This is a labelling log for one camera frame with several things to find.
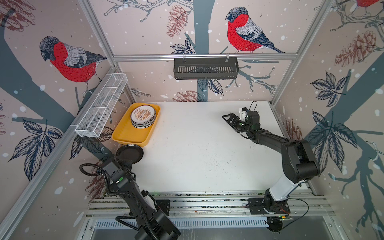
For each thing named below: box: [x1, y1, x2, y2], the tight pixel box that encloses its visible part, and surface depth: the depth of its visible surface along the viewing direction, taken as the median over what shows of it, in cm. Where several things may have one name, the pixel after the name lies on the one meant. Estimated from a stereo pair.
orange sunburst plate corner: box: [130, 104, 157, 129], surface depth 109 cm
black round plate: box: [115, 144, 144, 164], surface depth 87 cm
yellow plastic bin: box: [111, 102, 161, 148], surface depth 103 cm
